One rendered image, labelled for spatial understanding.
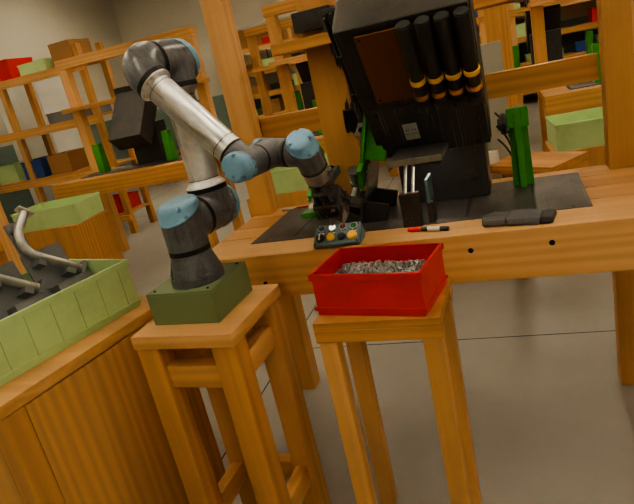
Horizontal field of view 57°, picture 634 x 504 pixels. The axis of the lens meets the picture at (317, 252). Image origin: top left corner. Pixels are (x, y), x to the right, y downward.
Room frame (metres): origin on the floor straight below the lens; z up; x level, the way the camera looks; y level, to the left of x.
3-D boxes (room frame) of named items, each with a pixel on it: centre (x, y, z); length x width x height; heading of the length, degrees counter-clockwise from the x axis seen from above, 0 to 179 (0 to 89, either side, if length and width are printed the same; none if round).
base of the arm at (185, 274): (1.56, 0.34, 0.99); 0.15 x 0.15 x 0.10
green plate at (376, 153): (1.93, -0.27, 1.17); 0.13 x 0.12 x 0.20; 69
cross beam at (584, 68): (2.30, -0.50, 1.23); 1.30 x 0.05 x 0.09; 69
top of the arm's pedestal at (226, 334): (1.56, 0.34, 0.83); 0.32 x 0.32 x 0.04; 67
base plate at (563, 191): (1.96, -0.36, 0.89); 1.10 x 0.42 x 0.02; 69
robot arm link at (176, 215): (1.57, 0.34, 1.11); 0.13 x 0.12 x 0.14; 148
